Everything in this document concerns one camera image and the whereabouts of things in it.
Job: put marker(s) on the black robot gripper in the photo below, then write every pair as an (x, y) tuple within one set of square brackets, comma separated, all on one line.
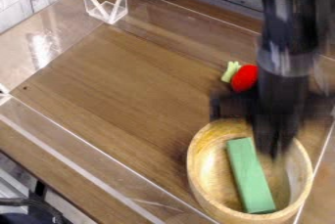
[(275, 106)]

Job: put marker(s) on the green rectangular block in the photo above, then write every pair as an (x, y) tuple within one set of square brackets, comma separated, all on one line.
[(251, 181)]

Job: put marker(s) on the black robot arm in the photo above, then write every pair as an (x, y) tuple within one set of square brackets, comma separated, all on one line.
[(292, 41)]

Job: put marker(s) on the brown wooden bowl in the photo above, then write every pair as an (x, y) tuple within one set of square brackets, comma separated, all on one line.
[(288, 175)]

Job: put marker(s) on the red plush strawberry toy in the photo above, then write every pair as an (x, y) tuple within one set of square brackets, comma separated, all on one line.
[(241, 76)]

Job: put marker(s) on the clear acrylic table barrier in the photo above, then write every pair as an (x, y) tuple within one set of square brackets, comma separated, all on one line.
[(107, 99)]

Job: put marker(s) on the black clamp under table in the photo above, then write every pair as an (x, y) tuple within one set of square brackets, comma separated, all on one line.
[(38, 194)]

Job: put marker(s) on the clear acrylic corner bracket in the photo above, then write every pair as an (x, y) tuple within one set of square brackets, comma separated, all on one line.
[(106, 11)]

